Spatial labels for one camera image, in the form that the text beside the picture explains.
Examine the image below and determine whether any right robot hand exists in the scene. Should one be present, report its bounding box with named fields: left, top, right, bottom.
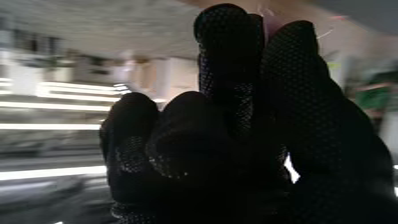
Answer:
left=98, top=3, right=398, bottom=224

